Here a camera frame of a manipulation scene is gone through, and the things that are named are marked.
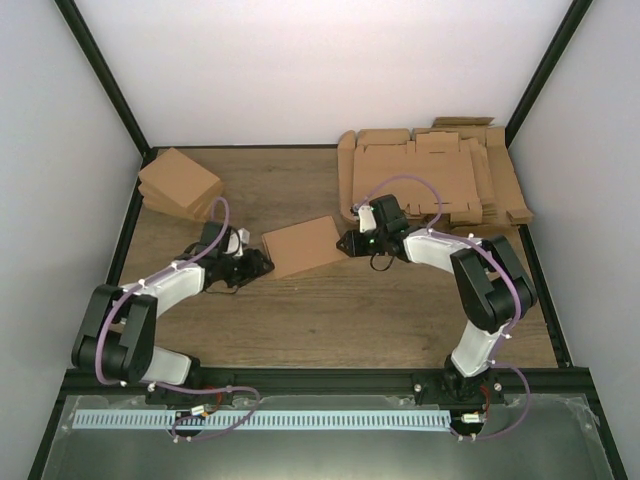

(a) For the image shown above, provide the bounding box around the brown cardboard box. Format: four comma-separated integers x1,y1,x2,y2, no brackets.
262,216,347,279

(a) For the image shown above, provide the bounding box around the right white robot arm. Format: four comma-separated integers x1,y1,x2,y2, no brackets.
336,195,537,403

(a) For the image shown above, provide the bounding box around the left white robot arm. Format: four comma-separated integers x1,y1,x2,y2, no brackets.
71,221,275,404

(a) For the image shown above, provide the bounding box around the pile of flat cardboard blanks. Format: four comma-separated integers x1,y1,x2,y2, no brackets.
337,117,534,227

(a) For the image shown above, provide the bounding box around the stack of folded cardboard boxes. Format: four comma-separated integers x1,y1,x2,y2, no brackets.
138,148,224,222

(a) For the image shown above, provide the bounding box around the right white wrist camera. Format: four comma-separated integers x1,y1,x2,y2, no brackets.
352,203,377,234

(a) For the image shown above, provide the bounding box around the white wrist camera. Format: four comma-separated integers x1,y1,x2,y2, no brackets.
352,203,377,234
225,227,250,258

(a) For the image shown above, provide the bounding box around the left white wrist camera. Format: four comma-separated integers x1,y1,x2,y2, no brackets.
225,227,250,258

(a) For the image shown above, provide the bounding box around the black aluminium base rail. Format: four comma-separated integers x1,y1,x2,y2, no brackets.
59,367,597,407

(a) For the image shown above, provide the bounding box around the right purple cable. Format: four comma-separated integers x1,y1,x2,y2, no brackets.
355,173,532,441

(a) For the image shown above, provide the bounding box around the light blue slotted cable duct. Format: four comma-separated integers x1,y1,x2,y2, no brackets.
72,409,451,431

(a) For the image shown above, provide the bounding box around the black frame post left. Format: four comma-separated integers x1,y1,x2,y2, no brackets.
53,0,154,156

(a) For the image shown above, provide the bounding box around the black frame post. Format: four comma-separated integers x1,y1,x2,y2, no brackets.
53,0,154,156
505,0,593,147

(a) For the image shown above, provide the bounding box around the black frame post right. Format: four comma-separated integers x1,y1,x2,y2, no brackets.
505,0,593,147

